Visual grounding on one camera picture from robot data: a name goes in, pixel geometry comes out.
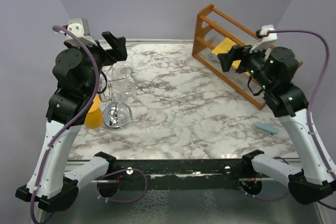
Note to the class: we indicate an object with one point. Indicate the wooden shelf rack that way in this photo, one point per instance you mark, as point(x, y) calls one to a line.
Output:
point(271, 68)

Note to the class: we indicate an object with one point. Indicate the blue patterned small item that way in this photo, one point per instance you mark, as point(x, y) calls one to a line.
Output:
point(214, 57)

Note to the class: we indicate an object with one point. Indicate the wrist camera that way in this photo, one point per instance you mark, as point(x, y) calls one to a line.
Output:
point(80, 28)
point(267, 36)

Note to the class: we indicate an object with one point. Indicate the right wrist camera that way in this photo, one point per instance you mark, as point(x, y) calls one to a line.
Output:
point(267, 36)

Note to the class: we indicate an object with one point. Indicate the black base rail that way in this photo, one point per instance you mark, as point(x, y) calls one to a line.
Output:
point(172, 174)

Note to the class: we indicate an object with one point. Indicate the chrome wine glass rack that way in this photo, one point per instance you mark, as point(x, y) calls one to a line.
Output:
point(117, 115)

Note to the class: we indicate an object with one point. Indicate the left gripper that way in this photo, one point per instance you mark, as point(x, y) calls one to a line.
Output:
point(117, 45)

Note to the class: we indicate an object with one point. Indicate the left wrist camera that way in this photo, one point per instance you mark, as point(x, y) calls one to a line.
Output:
point(80, 28)

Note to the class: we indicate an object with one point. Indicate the clear wine glass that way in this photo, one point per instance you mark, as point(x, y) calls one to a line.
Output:
point(127, 89)
point(122, 70)

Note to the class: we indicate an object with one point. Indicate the light blue eraser block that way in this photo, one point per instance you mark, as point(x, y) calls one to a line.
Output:
point(266, 128)

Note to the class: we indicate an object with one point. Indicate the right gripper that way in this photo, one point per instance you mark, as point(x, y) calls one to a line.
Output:
point(238, 52)

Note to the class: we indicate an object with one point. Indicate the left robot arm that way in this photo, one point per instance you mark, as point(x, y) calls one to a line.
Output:
point(76, 69)

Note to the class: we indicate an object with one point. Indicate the yellow plastic wine glass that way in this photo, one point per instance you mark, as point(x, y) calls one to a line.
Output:
point(94, 117)

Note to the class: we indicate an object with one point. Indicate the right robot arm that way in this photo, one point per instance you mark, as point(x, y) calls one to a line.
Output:
point(313, 181)

